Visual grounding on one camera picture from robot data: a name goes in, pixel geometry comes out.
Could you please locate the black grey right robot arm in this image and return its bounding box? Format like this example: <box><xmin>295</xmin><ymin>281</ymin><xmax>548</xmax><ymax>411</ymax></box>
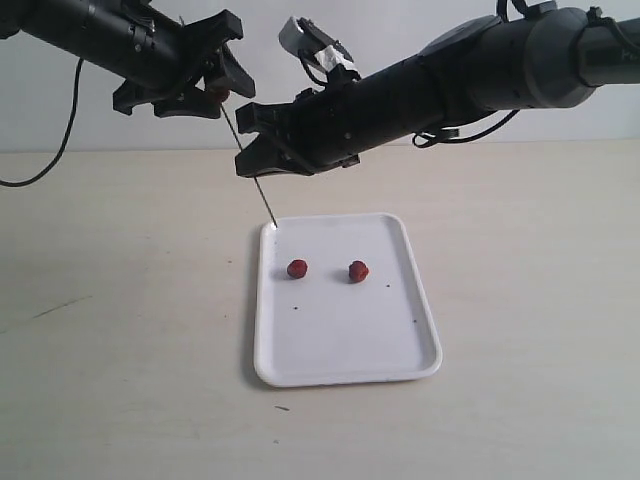
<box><xmin>235</xmin><ymin>1</ymin><xmax>639</xmax><ymax>178</ymax></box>

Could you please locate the white plastic tray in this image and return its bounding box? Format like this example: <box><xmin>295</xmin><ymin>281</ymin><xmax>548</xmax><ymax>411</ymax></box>
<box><xmin>253</xmin><ymin>213</ymin><xmax>443</xmax><ymax>388</ymax></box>

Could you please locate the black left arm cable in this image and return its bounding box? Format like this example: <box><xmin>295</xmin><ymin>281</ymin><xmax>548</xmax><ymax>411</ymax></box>
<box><xmin>0</xmin><ymin>57</ymin><xmax>84</xmax><ymax>189</ymax></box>

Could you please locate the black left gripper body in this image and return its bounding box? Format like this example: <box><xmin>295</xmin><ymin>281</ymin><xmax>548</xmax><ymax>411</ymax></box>
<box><xmin>112</xmin><ymin>10</ymin><xmax>244</xmax><ymax>116</ymax></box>

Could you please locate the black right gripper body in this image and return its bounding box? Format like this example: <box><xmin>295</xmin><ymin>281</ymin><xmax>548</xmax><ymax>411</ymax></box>
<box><xmin>236</xmin><ymin>82</ymin><xmax>380</xmax><ymax>176</ymax></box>

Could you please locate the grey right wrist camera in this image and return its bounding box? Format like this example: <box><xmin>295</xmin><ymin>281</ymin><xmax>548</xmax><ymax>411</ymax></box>
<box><xmin>278</xmin><ymin>17</ymin><xmax>361</xmax><ymax>86</ymax></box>

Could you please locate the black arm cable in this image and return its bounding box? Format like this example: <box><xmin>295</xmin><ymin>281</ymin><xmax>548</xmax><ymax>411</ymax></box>
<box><xmin>0</xmin><ymin>57</ymin><xmax>84</xmax><ymax>189</ymax></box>
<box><xmin>412</xmin><ymin>107</ymin><xmax>524</xmax><ymax>147</ymax></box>

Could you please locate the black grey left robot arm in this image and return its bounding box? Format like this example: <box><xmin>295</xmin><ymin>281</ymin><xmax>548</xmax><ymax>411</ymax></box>
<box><xmin>1</xmin><ymin>0</ymin><xmax>255</xmax><ymax>119</ymax></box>

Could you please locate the thin metal skewer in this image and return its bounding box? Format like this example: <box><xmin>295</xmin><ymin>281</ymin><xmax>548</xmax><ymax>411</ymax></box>
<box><xmin>218</xmin><ymin>99</ymin><xmax>279</xmax><ymax>229</ymax></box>

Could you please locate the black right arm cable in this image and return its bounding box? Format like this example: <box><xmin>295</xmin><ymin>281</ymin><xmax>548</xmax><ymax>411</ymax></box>
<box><xmin>412</xmin><ymin>107</ymin><xmax>524</xmax><ymax>147</ymax></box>

